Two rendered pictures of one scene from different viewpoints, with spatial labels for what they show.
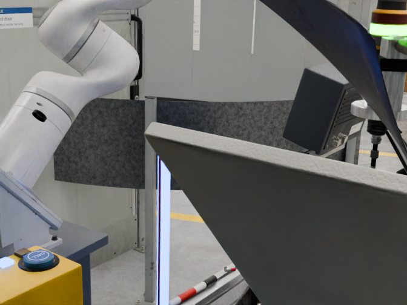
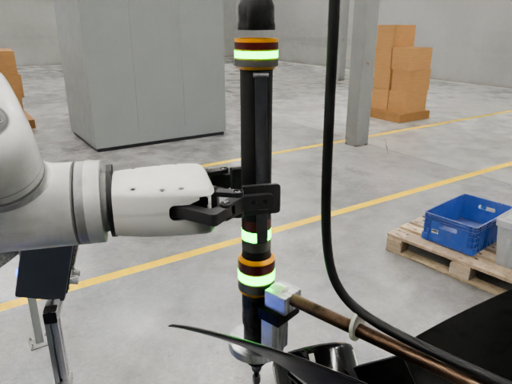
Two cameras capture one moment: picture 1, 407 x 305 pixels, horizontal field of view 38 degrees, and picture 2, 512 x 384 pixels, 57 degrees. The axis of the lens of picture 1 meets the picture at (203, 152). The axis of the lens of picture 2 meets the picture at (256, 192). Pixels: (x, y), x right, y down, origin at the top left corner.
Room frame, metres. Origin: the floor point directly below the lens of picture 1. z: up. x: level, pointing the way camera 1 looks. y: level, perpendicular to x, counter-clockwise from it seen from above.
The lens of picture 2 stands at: (0.40, 0.15, 1.68)
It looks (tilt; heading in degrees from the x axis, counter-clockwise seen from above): 20 degrees down; 311
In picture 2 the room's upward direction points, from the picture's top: straight up
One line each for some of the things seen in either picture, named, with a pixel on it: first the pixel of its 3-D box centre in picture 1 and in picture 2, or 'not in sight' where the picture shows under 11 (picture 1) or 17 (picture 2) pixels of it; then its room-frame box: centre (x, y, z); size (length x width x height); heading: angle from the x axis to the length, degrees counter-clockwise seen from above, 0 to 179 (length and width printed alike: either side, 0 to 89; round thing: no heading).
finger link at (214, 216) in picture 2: not in sight; (194, 207); (0.73, -0.13, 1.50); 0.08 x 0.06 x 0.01; 164
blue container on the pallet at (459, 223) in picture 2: not in sight; (468, 222); (1.30, -3.31, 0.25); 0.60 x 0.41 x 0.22; 81
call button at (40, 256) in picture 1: (39, 259); not in sight; (0.73, 0.22, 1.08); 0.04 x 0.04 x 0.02
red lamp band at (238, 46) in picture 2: not in sight; (256, 45); (0.72, -0.22, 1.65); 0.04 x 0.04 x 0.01
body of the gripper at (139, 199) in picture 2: not in sight; (156, 196); (0.78, -0.13, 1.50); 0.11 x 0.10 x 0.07; 54
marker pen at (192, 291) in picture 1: (192, 291); not in sight; (1.02, 0.01, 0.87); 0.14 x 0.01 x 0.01; 142
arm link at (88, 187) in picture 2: not in sight; (94, 200); (0.82, -0.08, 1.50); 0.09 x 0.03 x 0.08; 144
